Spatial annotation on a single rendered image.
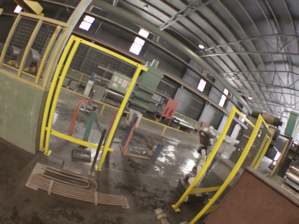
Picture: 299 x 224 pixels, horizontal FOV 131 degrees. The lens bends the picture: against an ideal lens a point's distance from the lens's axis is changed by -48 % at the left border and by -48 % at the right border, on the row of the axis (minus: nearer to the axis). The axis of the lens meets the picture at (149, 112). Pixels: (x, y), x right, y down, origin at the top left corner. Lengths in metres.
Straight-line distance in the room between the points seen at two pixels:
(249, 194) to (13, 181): 2.30
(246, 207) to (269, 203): 0.18
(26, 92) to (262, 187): 2.58
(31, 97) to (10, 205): 1.36
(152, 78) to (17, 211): 10.81
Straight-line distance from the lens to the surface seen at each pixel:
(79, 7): 2.20
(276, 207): 1.02
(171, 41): 11.44
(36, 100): 1.97
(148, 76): 10.77
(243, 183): 1.04
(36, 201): 1.76
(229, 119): 1.87
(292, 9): 11.88
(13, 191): 1.86
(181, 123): 10.20
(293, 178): 2.62
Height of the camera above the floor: 1.48
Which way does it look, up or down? 6 degrees down
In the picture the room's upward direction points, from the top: 24 degrees clockwise
